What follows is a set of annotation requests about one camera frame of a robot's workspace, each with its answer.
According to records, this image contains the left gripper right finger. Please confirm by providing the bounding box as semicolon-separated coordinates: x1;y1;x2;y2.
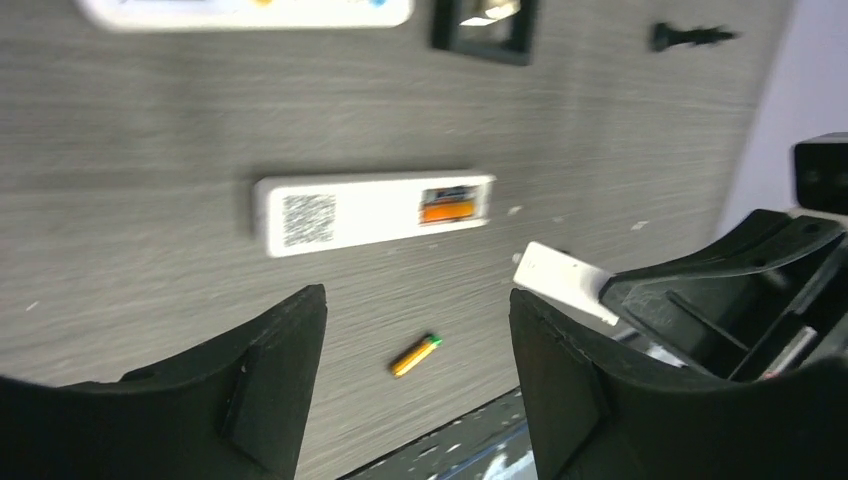
509;289;847;479

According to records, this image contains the black framed display case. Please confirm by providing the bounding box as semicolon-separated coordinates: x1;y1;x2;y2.
431;0;541;66

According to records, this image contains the white remote control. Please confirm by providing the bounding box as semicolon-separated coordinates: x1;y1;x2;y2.
253;170;496;258
76;0;416;32

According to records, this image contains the white battery cover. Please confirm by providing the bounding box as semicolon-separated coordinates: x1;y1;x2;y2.
513;241;619;326

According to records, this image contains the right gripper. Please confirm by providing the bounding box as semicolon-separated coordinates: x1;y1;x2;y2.
599;209;847;382

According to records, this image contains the black chess piece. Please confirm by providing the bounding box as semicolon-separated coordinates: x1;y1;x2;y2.
648;22;741;53

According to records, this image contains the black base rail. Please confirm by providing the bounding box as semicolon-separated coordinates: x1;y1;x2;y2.
344;387;537;480

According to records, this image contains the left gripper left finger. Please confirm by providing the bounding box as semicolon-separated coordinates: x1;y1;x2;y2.
1;284;327;479

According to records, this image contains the orange battery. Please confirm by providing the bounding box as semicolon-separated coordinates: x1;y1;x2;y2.
389;334;442;378
420;201;476;224

